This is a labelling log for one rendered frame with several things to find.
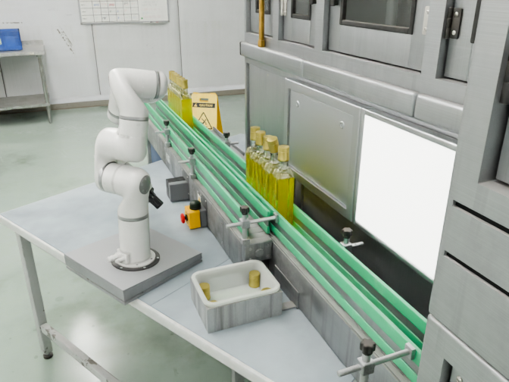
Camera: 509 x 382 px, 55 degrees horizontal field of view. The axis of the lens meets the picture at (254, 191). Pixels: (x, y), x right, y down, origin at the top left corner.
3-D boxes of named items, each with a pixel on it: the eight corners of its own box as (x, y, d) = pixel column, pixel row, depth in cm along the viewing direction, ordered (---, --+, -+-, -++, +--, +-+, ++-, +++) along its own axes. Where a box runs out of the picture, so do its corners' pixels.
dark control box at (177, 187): (188, 200, 212) (188, 182, 208) (170, 203, 209) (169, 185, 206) (184, 193, 219) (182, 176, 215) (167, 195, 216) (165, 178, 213)
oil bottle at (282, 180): (293, 230, 158) (295, 168, 150) (277, 233, 157) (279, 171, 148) (285, 223, 163) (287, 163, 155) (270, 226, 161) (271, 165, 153)
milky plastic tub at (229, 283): (282, 313, 139) (283, 287, 135) (207, 333, 131) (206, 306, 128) (259, 281, 154) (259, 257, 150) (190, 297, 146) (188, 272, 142)
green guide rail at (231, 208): (248, 237, 153) (248, 214, 150) (245, 238, 153) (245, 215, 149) (145, 111, 302) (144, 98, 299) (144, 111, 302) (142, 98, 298)
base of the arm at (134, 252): (122, 277, 148) (119, 230, 142) (99, 261, 155) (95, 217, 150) (163, 259, 159) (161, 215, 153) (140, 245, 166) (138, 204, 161)
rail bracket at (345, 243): (364, 271, 137) (368, 229, 131) (343, 276, 134) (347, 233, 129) (356, 264, 140) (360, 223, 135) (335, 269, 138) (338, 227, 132)
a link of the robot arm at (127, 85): (160, 121, 143) (162, 71, 140) (112, 119, 137) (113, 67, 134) (149, 116, 155) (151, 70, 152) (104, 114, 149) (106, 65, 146)
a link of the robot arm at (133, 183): (138, 224, 146) (136, 174, 140) (103, 216, 151) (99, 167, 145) (157, 213, 155) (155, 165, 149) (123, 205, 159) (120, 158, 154)
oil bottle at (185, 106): (193, 133, 261) (191, 79, 249) (183, 134, 259) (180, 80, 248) (191, 130, 265) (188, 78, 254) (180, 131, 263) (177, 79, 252)
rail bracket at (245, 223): (279, 239, 152) (279, 202, 147) (228, 249, 146) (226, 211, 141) (275, 235, 155) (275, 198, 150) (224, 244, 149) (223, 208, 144)
